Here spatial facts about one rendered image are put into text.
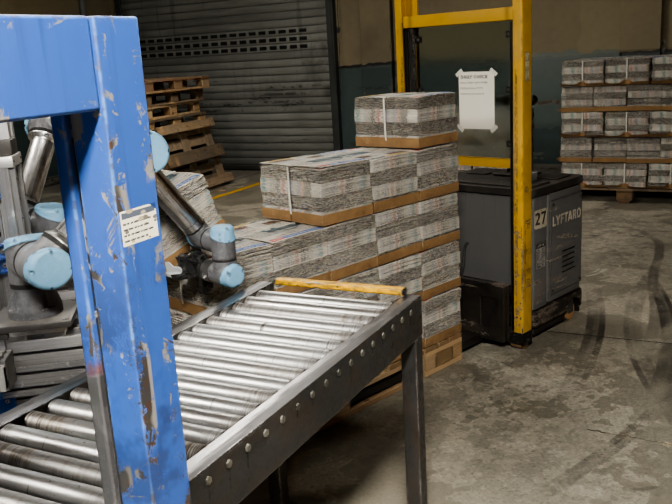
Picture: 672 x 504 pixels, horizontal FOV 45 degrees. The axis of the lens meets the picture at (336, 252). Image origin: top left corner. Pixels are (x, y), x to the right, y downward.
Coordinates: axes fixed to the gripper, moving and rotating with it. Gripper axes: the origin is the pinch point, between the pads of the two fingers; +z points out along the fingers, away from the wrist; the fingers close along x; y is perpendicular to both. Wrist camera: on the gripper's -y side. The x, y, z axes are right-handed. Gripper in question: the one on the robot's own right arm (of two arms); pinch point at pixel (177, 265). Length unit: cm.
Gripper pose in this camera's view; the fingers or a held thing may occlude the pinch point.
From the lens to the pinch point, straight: 282.7
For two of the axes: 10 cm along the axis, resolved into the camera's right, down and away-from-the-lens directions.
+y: -3.0, -8.4, -4.5
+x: -6.7, 5.2, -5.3
